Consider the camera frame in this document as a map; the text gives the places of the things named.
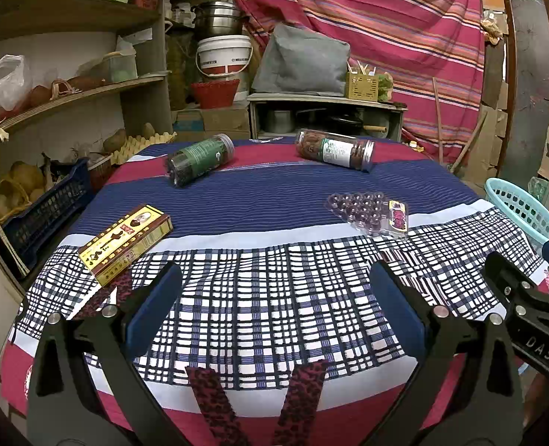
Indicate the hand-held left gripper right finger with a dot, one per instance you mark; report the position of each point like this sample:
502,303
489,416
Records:
395,306

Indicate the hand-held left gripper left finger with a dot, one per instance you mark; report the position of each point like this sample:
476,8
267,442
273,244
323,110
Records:
156,306

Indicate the light blue plastic basket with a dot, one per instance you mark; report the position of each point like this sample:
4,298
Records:
525,209

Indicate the yellow cardboard box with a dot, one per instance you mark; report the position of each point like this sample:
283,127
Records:
126,241

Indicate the green plastic bag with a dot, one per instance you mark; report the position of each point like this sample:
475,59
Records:
538,190

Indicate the purple ball blister pack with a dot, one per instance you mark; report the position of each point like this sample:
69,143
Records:
362,211

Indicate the dark blue plastic crate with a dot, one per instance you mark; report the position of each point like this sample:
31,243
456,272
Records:
47,213

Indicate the green label jar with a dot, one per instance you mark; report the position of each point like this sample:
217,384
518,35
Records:
200,158

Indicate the cardboard egg carton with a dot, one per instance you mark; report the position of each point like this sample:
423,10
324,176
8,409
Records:
144,146

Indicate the white label jar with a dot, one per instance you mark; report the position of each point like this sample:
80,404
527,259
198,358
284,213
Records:
339,151

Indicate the wooden stick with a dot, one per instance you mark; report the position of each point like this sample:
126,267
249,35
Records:
438,121

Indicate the grey door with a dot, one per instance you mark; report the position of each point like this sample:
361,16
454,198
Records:
532,79

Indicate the pile of potatoes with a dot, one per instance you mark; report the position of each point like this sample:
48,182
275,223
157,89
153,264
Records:
21,181

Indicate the green leafy vegetables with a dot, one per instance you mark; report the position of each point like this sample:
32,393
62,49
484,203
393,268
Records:
385,87

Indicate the steel pot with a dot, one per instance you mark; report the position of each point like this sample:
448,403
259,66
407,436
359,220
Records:
277,121

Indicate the red plastic basket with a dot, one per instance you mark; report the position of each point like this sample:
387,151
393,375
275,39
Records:
214,94

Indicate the clear plastic container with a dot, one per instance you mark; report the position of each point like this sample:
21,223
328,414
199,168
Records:
121,67

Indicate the white plastic bucket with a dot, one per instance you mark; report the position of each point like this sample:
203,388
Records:
223,55

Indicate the grey cushion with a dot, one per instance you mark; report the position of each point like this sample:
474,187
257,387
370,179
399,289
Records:
302,62

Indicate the white plastic bag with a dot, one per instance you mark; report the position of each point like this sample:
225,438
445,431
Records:
7,79

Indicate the red striped curtain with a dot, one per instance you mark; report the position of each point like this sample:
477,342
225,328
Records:
372,32

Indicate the stacked steel pots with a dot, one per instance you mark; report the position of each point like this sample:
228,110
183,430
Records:
219,21

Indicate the wooden shelf unit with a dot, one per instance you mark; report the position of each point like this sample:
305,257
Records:
70,23

